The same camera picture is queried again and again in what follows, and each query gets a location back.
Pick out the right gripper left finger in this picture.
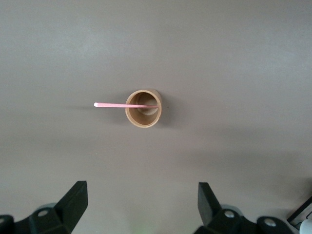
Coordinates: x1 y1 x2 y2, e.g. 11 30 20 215
0 180 88 234

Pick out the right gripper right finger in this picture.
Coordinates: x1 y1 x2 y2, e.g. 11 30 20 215
196 182 301 234

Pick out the pink chopstick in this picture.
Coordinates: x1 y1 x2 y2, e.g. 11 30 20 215
94 101 159 109

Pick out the white cup with label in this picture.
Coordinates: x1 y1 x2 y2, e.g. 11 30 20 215
299 219 312 234

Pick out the bamboo cylinder cup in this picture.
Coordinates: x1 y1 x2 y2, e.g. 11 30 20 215
124 88 163 128

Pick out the black wire cup rack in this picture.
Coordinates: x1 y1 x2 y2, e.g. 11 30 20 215
287 192 312 227

